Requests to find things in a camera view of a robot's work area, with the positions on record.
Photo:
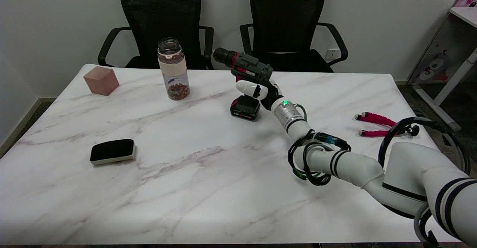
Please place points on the clear jar with nuts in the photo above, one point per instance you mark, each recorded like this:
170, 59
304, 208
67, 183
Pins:
173, 71

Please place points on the pink wooden cube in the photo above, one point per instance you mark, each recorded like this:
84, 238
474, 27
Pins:
101, 80

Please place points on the black whiteboard eraser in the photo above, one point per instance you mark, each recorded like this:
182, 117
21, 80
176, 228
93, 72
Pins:
112, 151

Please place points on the red flexible mini tripod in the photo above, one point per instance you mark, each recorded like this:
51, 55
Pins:
376, 119

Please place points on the white wall power socket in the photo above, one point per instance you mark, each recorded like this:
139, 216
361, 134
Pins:
332, 54

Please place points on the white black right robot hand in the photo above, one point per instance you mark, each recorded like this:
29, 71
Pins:
261, 90

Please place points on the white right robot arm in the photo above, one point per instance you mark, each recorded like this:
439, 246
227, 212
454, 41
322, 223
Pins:
372, 162

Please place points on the black mesh office chair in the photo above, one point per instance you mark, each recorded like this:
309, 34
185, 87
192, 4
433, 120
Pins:
290, 20
160, 20

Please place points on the white desk with cartoon panel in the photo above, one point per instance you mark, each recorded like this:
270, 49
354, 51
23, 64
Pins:
447, 61

